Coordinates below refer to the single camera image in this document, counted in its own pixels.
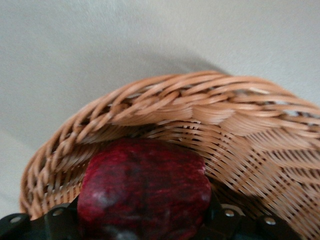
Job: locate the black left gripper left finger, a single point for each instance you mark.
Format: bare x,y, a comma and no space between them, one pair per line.
37,228

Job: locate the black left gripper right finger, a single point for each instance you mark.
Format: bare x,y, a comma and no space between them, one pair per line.
237,230

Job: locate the dark red apple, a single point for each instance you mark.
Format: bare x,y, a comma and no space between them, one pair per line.
145,185

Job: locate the brown woven wicker basket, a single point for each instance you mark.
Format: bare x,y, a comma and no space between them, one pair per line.
200,112

